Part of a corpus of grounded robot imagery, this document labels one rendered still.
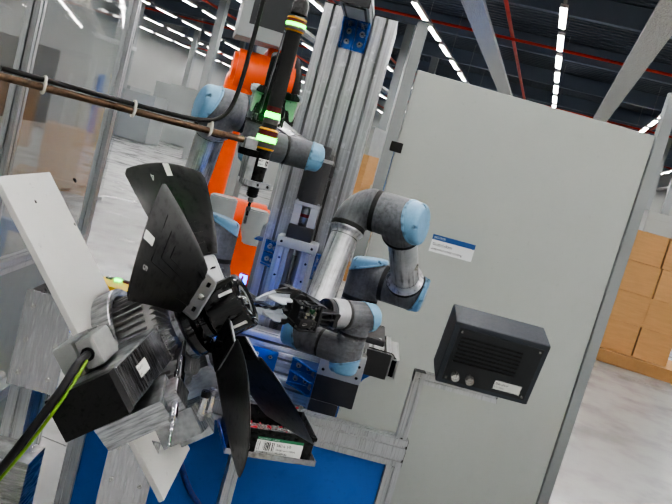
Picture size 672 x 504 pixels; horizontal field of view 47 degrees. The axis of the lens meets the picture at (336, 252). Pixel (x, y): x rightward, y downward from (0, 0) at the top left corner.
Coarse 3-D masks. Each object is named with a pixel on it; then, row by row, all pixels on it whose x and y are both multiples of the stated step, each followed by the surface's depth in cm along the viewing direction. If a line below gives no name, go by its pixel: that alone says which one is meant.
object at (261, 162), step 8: (296, 0) 161; (304, 0) 161; (296, 8) 161; (304, 8) 161; (304, 16) 164; (264, 152) 165; (256, 160) 165; (264, 160) 165; (256, 168) 165; (264, 168) 166; (256, 176) 166; (248, 192) 167; (256, 192) 167
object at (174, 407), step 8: (184, 344) 154; (184, 352) 151; (184, 360) 148; (176, 368) 145; (184, 368) 146; (184, 376) 143; (176, 400) 135; (176, 408) 133; (176, 416) 131; (168, 440) 125; (168, 448) 124
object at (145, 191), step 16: (128, 176) 160; (144, 176) 163; (160, 176) 166; (176, 176) 169; (192, 176) 173; (144, 192) 161; (176, 192) 167; (192, 192) 170; (208, 192) 175; (144, 208) 160; (192, 208) 168; (208, 208) 171; (192, 224) 166; (208, 224) 169; (208, 240) 166
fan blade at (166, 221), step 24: (168, 192) 138; (168, 216) 138; (144, 240) 131; (168, 240) 138; (192, 240) 145; (168, 264) 139; (192, 264) 146; (144, 288) 133; (168, 288) 141; (192, 288) 149
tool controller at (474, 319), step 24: (456, 312) 206; (480, 312) 209; (456, 336) 202; (480, 336) 201; (504, 336) 201; (528, 336) 203; (456, 360) 205; (480, 360) 204; (504, 360) 204; (528, 360) 203; (456, 384) 208; (480, 384) 207; (504, 384) 206; (528, 384) 206
